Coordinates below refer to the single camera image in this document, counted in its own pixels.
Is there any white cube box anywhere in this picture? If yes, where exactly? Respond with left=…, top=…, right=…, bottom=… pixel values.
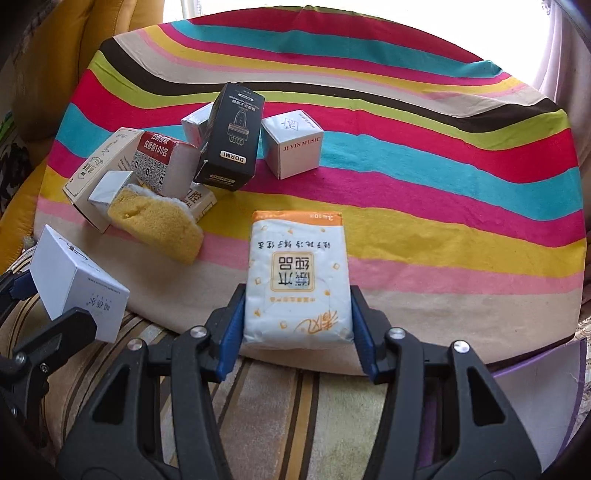
left=262, top=110, right=325, bottom=180

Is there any dental white box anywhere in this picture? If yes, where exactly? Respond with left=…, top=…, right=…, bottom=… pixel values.
left=182, top=182, right=217, bottom=222

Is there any small silver box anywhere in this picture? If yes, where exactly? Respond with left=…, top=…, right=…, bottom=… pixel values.
left=88, top=170, right=138, bottom=219

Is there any orange white tissue pack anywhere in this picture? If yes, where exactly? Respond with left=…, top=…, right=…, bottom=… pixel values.
left=243, top=210, right=353, bottom=350

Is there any black product box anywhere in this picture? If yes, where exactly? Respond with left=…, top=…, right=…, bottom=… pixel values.
left=193, top=83, right=264, bottom=191

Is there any red QR tissue pack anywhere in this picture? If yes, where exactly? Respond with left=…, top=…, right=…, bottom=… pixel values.
left=131, top=131, right=200, bottom=200

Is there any small white box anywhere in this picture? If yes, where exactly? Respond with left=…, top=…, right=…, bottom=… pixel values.
left=181, top=102, right=213, bottom=148

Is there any yellow leather armchair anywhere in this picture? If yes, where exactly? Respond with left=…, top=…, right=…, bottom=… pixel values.
left=1, top=1, right=164, bottom=270

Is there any purple white cardboard box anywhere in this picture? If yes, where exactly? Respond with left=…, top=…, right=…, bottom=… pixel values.
left=493, top=340, right=587, bottom=468

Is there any beige drape curtain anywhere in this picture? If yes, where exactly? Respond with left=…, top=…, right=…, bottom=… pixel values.
left=533, top=1, right=590, bottom=123

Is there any cream tall box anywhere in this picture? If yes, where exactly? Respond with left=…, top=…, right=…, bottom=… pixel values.
left=63, top=127, right=143, bottom=233

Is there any large silver white box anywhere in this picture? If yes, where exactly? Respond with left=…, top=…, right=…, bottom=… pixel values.
left=29, top=225, right=130, bottom=343

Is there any yellow sponge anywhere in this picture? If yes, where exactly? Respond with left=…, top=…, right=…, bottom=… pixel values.
left=107, top=184, right=204, bottom=265

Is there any rainbow striped cushion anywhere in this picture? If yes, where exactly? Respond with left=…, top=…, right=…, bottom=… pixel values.
left=34, top=7, right=586, bottom=363

